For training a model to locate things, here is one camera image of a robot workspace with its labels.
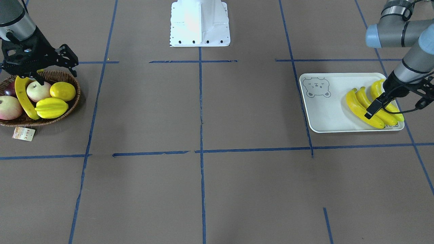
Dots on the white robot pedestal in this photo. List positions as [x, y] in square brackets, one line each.
[199, 23]

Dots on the long yellow toy banana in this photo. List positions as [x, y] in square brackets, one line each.
[359, 110]

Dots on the pale pink toy apple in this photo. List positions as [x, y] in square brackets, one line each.
[37, 92]

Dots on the small yellow toy banana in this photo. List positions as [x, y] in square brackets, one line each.
[51, 108]

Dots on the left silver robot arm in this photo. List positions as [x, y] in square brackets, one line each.
[415, 71]

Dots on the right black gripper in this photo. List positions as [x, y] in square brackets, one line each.
[44, 47]

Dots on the paper tag on basket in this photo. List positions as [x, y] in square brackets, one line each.
[23, 133]

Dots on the white rectangular bear tray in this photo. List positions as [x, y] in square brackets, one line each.
[325, 103]

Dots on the brown woven wicker basket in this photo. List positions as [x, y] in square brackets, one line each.
[51, 76]

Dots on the pink white toy peach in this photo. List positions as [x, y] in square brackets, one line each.
[10, 108]

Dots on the orange yellow toy mango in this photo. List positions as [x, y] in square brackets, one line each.
[63, 90]

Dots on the glossy yellow toy banana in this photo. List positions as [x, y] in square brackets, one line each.
[20, 89]

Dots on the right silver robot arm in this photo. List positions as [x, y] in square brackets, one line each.
[15, 21]

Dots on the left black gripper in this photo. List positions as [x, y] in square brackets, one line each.
[394, 85]

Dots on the dark red toy fruit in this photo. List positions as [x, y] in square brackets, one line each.
[10, 90]

